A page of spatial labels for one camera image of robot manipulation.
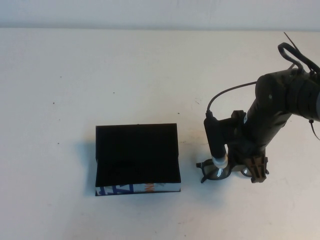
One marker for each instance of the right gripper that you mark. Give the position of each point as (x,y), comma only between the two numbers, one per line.
(260,130)

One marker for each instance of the black framed glasses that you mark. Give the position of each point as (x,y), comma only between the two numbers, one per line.
(211,173)

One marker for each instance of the black glasses case printed side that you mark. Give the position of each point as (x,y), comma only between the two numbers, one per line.
(135,150)

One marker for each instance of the short black zip tie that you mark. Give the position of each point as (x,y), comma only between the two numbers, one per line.
(313,130)

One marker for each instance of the long black zip tie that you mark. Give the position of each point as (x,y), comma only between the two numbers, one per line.
(291,42)

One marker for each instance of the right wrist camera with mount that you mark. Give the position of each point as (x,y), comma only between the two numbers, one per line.
(215,140)

